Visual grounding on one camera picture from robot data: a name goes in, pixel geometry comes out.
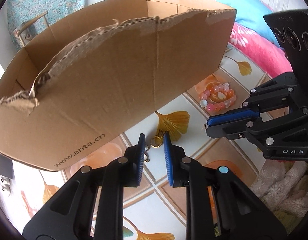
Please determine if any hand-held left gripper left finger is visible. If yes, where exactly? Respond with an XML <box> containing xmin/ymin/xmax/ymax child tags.
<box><xmin>23</xmin><ymin>133</ymin><xmax>147</xmax><ymax>240</ymax></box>

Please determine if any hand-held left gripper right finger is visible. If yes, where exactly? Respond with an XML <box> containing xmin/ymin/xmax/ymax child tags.
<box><xmin>164</xmin><ymin>133</ymin><xmax>287</xmax><ymax>240</ymax></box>

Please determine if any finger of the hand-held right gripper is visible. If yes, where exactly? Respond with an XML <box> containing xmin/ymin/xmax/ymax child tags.
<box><xmin>206</xmin><ymin>72</ymin><xmax>308</xmax><ymax>128</ymax></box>
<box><xmin>205</xmin><ymin>115</ymin><xmax>308</xmax><ymax>151</ymax></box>

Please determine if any gold ring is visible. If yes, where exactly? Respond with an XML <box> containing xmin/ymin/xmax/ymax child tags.
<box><xmin>150</xmin><ymin>136</ymin><xmax>162</xmax><ymax>149</ymax></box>

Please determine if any pink bead bracelet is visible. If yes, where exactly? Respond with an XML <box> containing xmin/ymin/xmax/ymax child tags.
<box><xmin>199</xmin><ymin>83</ymin><xmax>237</xmax><ymax>113</ymax></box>

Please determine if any torn cardboard box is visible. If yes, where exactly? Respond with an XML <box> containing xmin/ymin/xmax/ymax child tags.
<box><xmin>0</xmin><ymin>0</ymin><xmax>237</xmax><ymax>172</ymax></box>

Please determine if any ginkgo print tablecloth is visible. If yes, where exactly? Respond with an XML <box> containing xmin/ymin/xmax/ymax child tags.
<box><xmin>0</xmin><ymin>47</ymin><xmax>298</xmax><ymax>240</ymax></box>

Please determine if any pink floral blanket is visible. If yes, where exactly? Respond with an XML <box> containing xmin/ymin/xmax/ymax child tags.
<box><xmin>226</xmin><ymin>22</ymin><xmax>294</xmax><ymax>80</ymax></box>

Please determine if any blue pillow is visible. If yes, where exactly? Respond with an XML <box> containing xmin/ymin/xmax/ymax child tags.
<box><xmin>202</xmin><ymin>0</ymin><xmax>282</xmax><ymax>47</ymax></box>

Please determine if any wooden chair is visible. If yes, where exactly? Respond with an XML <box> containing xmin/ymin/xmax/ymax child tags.
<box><xmin>14</xmin><ymin>11</ymin><xmax>51</xmax><ymax>48</ymax></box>

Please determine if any floral cloth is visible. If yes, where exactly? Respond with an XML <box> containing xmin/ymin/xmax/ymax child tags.
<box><xmin>6</xmin><ymin>0</ymin><xmax>97</xmax><ymax>50</ymax></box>

